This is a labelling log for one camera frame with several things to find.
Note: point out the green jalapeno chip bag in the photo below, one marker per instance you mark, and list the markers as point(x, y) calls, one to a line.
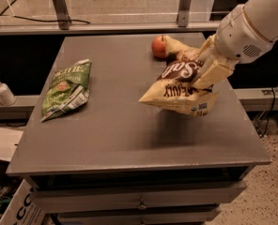
point(68, 90)

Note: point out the white pump dispenser bottle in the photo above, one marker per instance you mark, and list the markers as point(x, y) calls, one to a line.
point(6, 96)

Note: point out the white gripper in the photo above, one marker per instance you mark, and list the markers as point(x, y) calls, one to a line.
point(239, 37)

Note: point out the brown cardboard box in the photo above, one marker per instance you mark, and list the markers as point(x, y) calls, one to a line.
point(9, 139)

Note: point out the white cardboard box with letters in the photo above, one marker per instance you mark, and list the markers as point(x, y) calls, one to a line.
point(22, 210)

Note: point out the upper grey drawer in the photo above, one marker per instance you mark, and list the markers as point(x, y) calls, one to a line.
point(117, 198)

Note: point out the metal railing frame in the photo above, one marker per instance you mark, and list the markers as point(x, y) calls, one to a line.
point(67, 17)

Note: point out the lower grey drawer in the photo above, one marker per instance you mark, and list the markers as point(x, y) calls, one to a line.
point(151, 216)

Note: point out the red apple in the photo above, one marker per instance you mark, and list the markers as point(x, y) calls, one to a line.
point(158, 47)

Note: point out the grey drawer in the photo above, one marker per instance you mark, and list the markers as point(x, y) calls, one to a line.
point(117, 198)
point(151, 216)

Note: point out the grey drawer cabinet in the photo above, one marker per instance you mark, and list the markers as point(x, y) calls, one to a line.
point(114, 141)

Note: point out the brown sea salt chip bag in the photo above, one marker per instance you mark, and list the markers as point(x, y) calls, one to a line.
point(173, 90)

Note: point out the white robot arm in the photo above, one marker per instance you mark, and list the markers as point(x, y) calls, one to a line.
point(264, 17)

